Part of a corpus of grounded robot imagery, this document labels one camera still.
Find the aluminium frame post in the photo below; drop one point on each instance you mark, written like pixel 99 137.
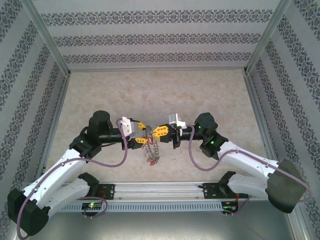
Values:
pixel 267 37
pixel 48 37

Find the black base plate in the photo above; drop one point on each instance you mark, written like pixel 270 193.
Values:
pixel 211 191
pixel 107 191

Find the aluminium mounting rail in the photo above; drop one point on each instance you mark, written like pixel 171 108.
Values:
pixel 160 190

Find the right circuit board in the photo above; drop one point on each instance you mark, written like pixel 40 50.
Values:
pixel 229 208

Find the grey metal panel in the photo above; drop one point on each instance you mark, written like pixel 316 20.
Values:
pixel 162 227

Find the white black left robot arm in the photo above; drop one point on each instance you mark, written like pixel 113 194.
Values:
pixel 57 170

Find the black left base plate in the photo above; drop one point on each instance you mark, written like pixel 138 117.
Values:
pixel 107 191

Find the aluminium side rail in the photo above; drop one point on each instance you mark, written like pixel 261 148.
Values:
pixel 56 112
pixel 260 112

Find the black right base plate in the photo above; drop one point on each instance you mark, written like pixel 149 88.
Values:
pixel 211 191

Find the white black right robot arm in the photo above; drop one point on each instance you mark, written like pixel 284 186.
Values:
pixel 250 160

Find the circuit board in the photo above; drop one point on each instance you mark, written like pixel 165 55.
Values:
pixel 92 205
pixel 229 208

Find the red key tag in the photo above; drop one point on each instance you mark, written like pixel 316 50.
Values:
pixel 150 137
pixel 151 163

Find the left circuit board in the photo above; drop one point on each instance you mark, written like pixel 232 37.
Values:
pixel 92 205

